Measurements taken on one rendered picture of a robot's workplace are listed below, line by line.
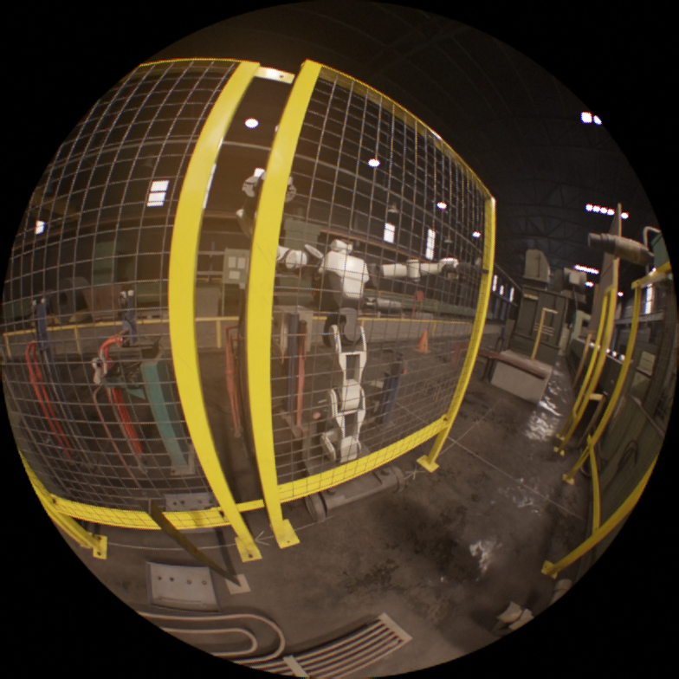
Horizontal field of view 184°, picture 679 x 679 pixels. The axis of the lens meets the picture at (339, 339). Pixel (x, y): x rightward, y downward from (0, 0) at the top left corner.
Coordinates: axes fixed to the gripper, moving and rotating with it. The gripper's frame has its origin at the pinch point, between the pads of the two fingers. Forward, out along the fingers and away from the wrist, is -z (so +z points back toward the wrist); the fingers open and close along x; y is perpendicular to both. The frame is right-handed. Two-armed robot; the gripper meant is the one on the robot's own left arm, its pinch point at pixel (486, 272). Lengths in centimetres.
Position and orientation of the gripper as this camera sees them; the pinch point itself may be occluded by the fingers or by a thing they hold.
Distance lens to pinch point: 130.4
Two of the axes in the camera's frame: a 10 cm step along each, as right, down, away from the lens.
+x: -8.5, 0.4, -5.3
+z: -5.2, -2.8, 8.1
